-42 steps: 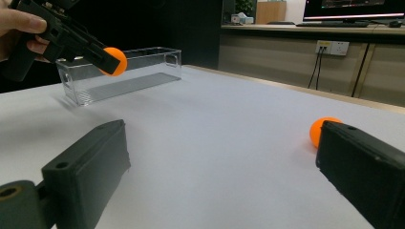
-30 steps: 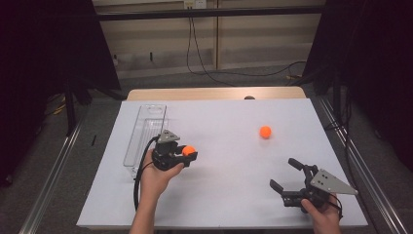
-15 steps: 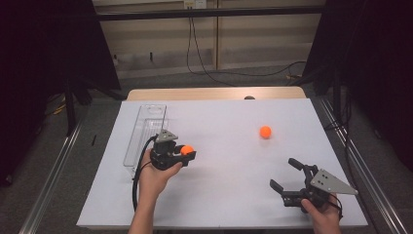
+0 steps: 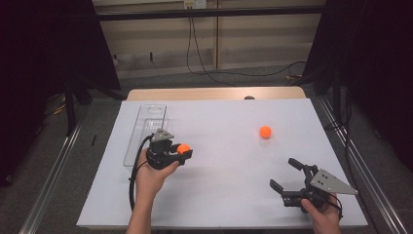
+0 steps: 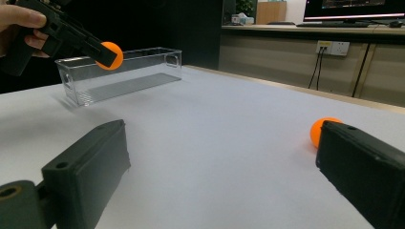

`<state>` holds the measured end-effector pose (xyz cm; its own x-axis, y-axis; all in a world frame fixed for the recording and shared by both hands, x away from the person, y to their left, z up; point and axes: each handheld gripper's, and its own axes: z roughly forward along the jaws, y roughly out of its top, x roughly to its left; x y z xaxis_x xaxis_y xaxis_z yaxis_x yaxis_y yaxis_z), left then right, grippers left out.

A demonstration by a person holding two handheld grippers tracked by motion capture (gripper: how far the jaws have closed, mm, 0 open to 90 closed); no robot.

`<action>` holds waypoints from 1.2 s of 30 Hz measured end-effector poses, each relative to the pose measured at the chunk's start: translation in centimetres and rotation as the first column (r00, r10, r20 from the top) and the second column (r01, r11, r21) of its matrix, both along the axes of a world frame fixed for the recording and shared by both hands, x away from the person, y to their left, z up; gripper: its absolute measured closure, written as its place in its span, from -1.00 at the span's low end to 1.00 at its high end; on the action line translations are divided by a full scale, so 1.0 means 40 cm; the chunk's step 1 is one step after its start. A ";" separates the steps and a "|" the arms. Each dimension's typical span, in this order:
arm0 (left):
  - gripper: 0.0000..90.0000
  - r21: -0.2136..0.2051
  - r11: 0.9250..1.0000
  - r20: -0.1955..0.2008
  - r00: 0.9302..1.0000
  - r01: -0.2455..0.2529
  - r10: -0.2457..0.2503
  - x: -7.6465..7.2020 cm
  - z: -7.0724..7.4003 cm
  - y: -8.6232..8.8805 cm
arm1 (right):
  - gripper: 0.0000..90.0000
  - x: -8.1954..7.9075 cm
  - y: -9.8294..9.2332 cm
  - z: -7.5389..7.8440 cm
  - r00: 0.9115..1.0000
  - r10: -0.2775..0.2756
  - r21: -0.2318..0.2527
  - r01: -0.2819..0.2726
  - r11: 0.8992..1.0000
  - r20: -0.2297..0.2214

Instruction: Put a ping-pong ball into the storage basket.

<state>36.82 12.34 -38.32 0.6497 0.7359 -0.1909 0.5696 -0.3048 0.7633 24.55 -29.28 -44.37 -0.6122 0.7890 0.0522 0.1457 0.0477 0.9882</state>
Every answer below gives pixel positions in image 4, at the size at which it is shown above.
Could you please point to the orange ball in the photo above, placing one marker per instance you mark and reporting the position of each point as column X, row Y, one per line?
column 265, row 132
column 183, row 148

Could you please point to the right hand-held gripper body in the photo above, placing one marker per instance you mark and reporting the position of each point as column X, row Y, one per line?
column 321, row 183

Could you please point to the black metal stand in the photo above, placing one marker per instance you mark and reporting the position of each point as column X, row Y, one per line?
column 70, row 110

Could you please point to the black curtain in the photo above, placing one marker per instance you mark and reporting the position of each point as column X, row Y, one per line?
column 39, row 65
column 373, row 65

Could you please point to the metal floor rail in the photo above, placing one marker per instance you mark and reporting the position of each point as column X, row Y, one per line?
column 367, row 175
column 48, row 185

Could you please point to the black horizontal bar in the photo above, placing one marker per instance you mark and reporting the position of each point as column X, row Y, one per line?
column 211, row 13

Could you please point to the white board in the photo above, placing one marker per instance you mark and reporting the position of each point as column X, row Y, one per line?
column 227, row 182

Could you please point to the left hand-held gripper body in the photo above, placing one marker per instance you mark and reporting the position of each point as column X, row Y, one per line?
column 160, row 152

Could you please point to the person's left hand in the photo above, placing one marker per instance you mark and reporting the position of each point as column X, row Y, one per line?
column 151, row 178

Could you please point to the person's right hand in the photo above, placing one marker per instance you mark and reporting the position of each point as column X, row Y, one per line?
column 323, row 221

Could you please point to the white wall outlet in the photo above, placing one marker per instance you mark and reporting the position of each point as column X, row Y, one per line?
column 195, row 4

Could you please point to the clear plastic container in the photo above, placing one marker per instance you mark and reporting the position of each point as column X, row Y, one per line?
column 142, row 123

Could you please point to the light wooden table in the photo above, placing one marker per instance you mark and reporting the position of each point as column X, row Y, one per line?
column 195, row 93

